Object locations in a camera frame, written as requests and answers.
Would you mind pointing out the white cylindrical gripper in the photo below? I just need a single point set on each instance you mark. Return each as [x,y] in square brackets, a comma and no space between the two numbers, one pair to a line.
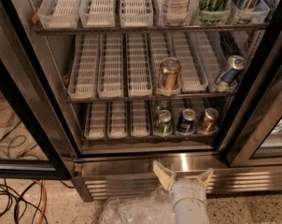
[188,187]

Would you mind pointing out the orange can bottom shelf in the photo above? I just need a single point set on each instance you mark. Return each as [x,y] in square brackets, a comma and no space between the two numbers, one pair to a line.
[207,123]

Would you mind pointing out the orange can shelf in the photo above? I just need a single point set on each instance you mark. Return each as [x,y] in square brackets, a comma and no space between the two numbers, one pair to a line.
[207,123]
[169,71]

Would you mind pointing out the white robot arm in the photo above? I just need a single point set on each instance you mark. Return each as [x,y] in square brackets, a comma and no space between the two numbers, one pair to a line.
[190,212]

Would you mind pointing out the blue can bottom shelf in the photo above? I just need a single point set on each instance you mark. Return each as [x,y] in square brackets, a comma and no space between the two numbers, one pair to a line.
[186,121]

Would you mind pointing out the green can front bottom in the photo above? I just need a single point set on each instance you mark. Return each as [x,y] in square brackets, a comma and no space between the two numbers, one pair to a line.
[163,122]

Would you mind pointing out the green can rear bottom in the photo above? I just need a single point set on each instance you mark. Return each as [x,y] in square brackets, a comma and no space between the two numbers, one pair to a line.
[162,105]

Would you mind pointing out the right glass fridge door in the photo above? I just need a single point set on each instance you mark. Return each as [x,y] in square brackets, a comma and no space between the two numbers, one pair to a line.
[257,107]

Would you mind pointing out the glass fridge door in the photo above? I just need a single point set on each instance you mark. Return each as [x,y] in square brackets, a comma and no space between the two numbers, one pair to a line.
[32,84]
[257,107]

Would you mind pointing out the steel fridge base grille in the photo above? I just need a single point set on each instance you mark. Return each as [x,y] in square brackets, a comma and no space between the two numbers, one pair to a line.
[128,176]

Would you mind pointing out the orange can middle shelf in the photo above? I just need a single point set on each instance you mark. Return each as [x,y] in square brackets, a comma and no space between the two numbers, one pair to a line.
[169,71]

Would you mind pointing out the blue silver can middle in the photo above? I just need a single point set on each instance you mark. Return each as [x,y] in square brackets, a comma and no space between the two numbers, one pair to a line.
[233,67]

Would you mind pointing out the left glass fridge door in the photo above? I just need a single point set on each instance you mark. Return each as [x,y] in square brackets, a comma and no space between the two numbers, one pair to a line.
[32,84]

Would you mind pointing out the white bottle top shelf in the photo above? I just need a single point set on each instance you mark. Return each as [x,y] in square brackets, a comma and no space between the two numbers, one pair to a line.
[175,12]

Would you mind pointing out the clear plastic bag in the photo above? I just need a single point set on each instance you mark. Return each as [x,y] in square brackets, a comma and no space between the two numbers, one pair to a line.
[154,208]

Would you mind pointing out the tray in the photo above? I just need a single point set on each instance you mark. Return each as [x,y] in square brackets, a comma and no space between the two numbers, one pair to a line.
[138,69]
[59,14]
[97,13]
[136,13]
[95,127]
[117,122]
[82,84]
[110,80]
[139,119]
[161,48]
[192,76]
[212,58]

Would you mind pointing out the middle wire shelf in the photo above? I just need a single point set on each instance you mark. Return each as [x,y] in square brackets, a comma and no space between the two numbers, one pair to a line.
[157,97]

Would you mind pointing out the wire shelf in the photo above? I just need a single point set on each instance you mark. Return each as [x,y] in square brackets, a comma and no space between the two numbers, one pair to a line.
[152,139]
[157,97]
[147,30]

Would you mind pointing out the bottom wire shelf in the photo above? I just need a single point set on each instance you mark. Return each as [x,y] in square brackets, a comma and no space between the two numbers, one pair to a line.
[152,139]

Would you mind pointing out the top wire shelf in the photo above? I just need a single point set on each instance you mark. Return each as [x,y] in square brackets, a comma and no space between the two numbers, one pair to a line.
[147,30]

